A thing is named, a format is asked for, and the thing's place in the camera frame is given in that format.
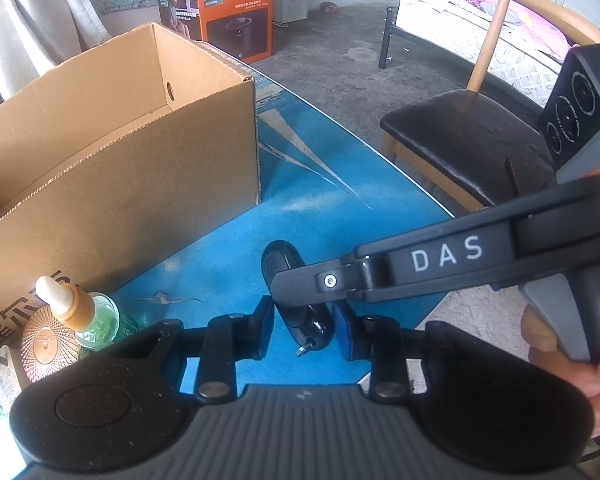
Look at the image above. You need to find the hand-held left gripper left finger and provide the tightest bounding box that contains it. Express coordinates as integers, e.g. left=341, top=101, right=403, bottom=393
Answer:
left=112, top=296, right=276, bottom=403

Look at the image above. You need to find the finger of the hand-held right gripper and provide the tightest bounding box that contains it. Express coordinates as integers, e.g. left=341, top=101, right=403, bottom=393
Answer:
left=269, top=255, right=381, bottom=318

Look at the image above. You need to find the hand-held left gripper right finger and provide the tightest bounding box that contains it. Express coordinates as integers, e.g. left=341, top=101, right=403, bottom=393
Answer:
left=332, top=300, right=461, bottom=403

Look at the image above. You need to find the black key fob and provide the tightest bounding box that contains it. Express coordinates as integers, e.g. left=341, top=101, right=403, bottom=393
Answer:
left=260, top=240, right=337, bottom=359

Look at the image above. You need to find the green dropper bottle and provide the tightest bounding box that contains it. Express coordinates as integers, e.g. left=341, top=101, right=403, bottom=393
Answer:
left=35, top=276, right=131, bottom=351

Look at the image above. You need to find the brown cardboard box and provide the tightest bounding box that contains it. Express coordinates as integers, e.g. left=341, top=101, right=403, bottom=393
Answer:
left=0, top=21, right=261, bottom=361

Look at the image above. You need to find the dark jar copper lid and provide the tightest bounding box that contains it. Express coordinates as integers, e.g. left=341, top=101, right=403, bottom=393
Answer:
left=21, top=305, right=88, bottom=386

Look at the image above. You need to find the white vitamin bottle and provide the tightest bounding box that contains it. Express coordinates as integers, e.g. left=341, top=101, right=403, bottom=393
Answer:
left=0, top=355, right=33, bottom=466

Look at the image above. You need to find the white fluffy cloth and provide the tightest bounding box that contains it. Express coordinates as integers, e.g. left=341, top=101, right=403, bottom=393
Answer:
left=360, top=287, right=536, bottom=391

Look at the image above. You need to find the wooden chair black seat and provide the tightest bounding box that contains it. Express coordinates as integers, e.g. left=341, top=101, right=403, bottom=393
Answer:
left=380, top=0, right=600, bottom=213

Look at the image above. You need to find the orange box with pot picture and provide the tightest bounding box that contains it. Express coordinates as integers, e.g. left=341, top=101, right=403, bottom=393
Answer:
left=196, top=0, right=274, bottom=63

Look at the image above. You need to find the white small appliance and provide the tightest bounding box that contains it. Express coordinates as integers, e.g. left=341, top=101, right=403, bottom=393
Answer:
left=272, top=0, right=311, bottom=25

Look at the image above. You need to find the tall orange appliance box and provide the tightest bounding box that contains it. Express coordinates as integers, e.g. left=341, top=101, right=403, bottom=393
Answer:
left=152, top=0, right=203, bottom=41

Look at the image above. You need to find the grey white curtain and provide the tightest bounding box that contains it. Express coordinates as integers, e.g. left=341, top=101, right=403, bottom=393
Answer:
left=0, top=0, right=113, bottom=106

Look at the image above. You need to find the metal frame bed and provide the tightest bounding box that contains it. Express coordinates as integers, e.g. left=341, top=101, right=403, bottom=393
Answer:
left=379, top=0, right=600, bottom=111

